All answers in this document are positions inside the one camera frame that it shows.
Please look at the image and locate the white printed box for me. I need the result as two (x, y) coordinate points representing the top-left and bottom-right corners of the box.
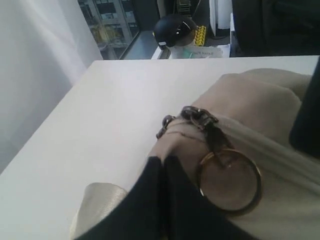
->
(169, 45), (224, 59)

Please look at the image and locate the cream duffel bag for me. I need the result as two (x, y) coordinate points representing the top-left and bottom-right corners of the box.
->
(70, 68), (320, 240)

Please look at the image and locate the yellow black striped object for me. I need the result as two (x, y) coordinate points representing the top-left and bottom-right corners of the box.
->
(194, 25), (207, 47)

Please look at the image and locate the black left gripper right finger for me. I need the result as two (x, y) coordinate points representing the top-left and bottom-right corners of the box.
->
(162, 156), (240, 240)

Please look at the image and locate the gold zipper pull ring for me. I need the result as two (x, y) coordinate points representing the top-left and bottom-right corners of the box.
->
(198, 147), (263, 216)

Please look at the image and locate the black helmet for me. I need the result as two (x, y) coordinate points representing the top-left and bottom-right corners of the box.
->
(153, 15), (198, 49)

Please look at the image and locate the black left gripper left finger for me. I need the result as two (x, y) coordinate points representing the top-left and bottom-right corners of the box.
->
(77, 156), (162, 240)

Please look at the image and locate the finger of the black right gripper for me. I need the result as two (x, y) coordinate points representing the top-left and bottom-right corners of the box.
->
(289, 73), (320, 158)

